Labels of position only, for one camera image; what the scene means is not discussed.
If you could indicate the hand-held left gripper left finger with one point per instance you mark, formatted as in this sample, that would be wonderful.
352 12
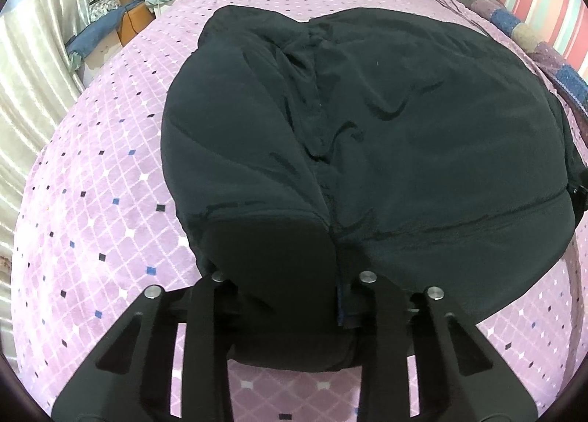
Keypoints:
206 334

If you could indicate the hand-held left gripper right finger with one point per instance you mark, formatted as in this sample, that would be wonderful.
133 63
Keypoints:
386 334

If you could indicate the black jacket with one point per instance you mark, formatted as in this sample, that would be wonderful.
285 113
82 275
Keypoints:
390 128

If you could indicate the purple diamond-pattern bed blanket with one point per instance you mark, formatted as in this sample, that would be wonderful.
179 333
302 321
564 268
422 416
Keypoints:
105 164

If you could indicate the silver satin curtain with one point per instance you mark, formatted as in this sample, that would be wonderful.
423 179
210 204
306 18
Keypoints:
32 68

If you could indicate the wooden cabinet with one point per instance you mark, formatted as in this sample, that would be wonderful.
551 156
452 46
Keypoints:
135 23

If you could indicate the blue cloth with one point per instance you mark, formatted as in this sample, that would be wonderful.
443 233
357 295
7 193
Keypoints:
94 33

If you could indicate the patchwork quilt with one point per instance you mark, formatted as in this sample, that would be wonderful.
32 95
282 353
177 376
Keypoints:
505 13

